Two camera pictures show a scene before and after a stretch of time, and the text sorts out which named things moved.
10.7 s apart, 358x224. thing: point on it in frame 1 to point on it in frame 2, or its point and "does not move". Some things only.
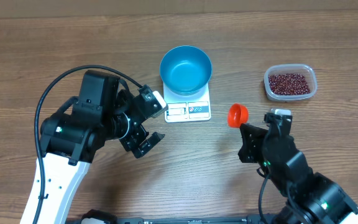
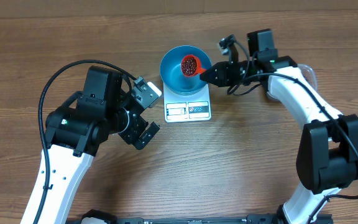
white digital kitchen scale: [187, 108] does not move
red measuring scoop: [238, 114] to [191, 66]
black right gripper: [255, 139] to [223, 80]
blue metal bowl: [185, 70] does not move
